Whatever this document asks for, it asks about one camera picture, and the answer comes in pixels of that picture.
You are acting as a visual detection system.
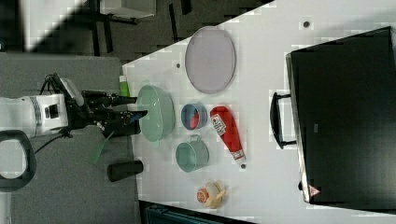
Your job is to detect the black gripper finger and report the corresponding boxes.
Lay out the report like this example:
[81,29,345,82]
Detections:
[104,96,137,106]
[105,110,148,125]

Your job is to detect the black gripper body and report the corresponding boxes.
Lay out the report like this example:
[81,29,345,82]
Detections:
[64,91,106,130]

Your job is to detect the red plush ketchup bottle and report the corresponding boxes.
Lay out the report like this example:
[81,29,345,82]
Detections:
[210,105,246,164]

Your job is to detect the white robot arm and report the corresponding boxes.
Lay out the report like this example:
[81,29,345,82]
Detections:
[1,91,148,138]

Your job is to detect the black toaster oven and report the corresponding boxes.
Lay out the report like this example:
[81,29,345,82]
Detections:
[286,26,396,214]

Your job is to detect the green bottle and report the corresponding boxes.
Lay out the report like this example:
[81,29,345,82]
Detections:
[120,76,130,97]

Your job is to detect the green plastic colander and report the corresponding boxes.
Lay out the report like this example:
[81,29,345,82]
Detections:
[137,85,176,143]

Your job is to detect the black cylinder on table edge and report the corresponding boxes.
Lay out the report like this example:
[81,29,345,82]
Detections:
[107,160,144,182]

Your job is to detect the blue small bowl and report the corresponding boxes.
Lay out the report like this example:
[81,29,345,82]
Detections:
[181,104,207,131]

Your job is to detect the red toy strawberry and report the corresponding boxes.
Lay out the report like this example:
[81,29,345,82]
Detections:
[190,114,200,130]

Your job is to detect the grey round plate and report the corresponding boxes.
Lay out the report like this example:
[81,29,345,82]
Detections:
[185,26,236,94]

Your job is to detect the toy orange slice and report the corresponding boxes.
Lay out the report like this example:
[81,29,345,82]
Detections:
[196,188,209,203]

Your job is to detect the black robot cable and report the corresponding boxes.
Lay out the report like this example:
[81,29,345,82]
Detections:
[33,73,73,155]

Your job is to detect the green cup with handle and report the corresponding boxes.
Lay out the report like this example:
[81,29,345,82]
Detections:
[176,134,209,173]

